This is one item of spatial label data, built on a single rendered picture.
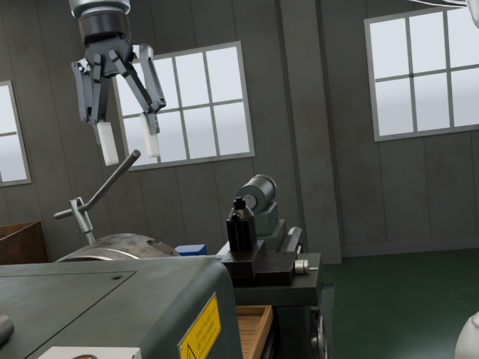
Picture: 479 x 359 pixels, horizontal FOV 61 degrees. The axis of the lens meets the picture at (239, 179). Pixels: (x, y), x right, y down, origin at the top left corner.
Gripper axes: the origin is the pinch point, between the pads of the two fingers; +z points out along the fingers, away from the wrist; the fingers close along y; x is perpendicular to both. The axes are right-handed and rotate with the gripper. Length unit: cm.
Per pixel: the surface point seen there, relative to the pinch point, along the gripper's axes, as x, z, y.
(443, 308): -225, 144, -81
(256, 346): -24, 50, -8
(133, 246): -0.2, 17.1, 3.4
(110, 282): 22.4, 14.9, -6.7
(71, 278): 20.7, 14.6, -0.5
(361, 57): -339, -45, -58
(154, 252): -1.1, 18.9, 0.3
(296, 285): -52, 48, -14
